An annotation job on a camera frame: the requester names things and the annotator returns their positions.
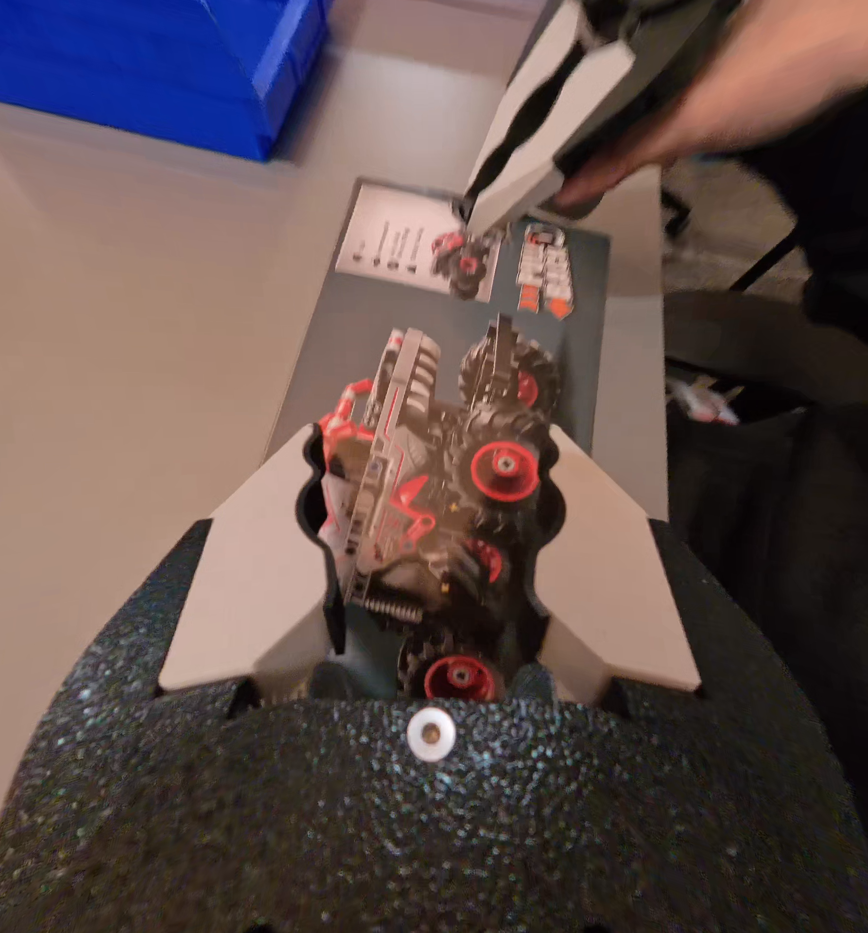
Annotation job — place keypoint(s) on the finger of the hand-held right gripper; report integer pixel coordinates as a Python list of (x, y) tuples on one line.
[(532, 65), (558, 131)]

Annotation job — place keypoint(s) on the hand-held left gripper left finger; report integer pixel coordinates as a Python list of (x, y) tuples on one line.
[(252, 568)]

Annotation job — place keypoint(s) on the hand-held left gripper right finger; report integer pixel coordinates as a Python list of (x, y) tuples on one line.
[(609, 583)]

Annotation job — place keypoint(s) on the black toy truck cardboard box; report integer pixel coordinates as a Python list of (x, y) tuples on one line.
[(332, 350)]

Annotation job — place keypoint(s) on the beige desk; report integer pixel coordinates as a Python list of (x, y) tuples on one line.
[(113, 364)]

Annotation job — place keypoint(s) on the person's right hand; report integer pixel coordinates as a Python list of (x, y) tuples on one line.
[(762, 65)]

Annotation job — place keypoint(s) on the black office chair base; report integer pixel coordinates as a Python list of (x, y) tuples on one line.
[(676, 210)]

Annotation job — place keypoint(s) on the white and red object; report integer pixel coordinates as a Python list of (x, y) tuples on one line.
[(704, 401)]

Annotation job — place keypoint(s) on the person's dark pants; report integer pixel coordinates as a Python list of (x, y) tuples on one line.
[(806, 510)]

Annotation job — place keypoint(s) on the blue plastic crate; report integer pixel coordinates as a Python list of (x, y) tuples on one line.
[(113, 65)]

